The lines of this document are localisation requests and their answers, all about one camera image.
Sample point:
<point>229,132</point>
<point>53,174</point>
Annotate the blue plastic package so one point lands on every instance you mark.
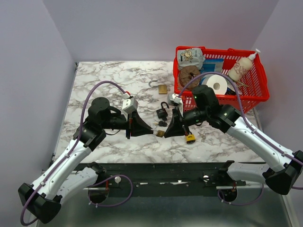
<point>212,65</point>

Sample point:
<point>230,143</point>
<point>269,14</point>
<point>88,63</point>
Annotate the black padlock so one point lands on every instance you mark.
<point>162,113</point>

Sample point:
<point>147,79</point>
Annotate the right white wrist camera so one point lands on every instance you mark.
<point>175,100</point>

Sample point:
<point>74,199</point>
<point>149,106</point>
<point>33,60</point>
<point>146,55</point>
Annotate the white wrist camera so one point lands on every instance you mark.
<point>129,105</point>
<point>175,100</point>

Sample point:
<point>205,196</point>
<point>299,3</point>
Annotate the white toilet paper roll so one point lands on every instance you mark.
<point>217,83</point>

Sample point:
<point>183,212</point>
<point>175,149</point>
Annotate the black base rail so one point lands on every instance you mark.
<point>161,179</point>

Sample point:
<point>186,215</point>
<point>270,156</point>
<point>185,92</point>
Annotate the red plastic basket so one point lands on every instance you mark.
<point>255,79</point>

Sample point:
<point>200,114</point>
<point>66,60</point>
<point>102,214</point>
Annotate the small brass padlock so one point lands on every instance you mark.
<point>158,133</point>

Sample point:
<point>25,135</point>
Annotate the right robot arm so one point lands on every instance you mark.
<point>282,166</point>

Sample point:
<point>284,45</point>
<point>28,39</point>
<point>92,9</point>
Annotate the brown tape roll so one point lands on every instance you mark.
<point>186,74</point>

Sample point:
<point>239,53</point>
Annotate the yellow padlock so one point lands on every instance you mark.
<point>190,138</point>

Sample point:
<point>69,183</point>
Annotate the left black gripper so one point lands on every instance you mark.
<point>136,126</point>

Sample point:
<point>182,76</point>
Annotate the light blue wipes pack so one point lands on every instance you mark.
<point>190,57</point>

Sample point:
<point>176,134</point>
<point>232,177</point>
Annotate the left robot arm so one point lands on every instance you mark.
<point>45,196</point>

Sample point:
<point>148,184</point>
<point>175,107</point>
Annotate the cream pump lotion bottle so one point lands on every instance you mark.
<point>242,66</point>

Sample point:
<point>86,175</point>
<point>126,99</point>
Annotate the black-headed keys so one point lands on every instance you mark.
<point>159,124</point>

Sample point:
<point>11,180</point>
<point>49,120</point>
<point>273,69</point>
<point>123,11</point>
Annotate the large brass padlock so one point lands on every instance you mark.
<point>162,88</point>

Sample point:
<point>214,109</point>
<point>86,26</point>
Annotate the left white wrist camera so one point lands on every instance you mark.
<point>129,105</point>

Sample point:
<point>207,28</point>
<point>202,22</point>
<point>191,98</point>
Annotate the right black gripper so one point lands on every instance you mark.
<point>176,127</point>

